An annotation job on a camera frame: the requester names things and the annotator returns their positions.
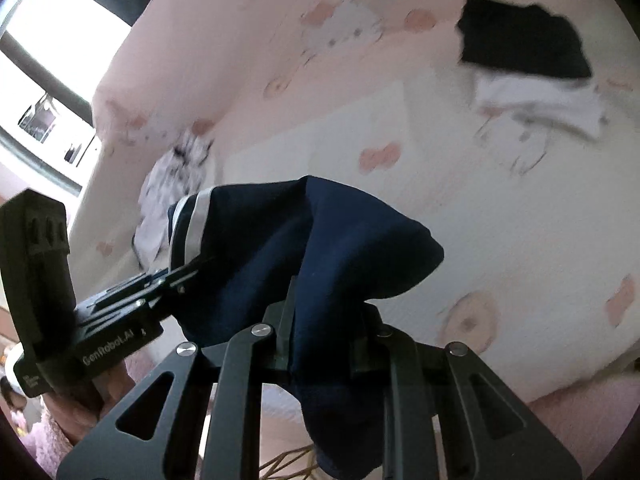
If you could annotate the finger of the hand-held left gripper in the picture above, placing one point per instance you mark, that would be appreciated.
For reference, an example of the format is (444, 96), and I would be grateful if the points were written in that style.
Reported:
(140, 306)
(155, 279)

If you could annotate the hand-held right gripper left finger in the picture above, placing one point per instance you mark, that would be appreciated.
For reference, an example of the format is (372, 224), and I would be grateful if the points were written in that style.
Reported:
(235, 385)

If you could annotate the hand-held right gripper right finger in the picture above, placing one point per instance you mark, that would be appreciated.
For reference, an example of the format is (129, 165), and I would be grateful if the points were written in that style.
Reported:
(400, 390)

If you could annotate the white shirt with navy trim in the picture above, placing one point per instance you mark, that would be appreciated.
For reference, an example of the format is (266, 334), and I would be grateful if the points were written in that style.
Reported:
(165, 195)

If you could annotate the navy pants with white stripes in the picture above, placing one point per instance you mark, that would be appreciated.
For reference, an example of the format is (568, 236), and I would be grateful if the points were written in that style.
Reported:
(325, 260)

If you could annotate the person's left hand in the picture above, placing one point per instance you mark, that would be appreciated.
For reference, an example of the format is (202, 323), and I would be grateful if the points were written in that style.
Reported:
(90, 410)

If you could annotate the sliding glass door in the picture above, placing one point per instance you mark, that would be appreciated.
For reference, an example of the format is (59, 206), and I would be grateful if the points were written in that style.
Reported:
(45, 75)

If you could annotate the pink cartoon cat printed blanket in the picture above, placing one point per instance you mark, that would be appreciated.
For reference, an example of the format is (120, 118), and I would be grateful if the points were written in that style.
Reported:
(450, 185)

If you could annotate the folded white garment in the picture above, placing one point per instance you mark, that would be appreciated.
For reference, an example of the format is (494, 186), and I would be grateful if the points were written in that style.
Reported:
(545, 102)

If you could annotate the folded navy garment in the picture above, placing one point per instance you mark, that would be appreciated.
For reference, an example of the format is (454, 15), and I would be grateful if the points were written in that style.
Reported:
(520, 40)

